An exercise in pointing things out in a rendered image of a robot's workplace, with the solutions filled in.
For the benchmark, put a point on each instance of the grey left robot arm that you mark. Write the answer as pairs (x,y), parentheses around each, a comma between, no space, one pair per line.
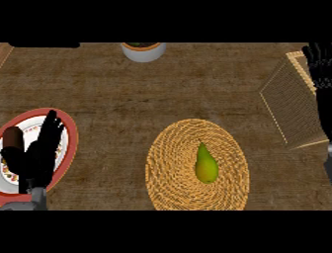
(28,201)

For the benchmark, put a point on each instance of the round woven wicker placemat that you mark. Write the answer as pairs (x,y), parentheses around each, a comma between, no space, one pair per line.
(196,164)

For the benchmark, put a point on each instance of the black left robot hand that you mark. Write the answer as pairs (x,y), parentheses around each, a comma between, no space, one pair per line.
(36,154)

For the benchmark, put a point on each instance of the tan wicker basket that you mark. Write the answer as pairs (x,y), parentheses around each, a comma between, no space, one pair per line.
(289,105)

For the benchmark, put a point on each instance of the green yellow pear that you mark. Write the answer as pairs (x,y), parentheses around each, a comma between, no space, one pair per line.
(205,166)

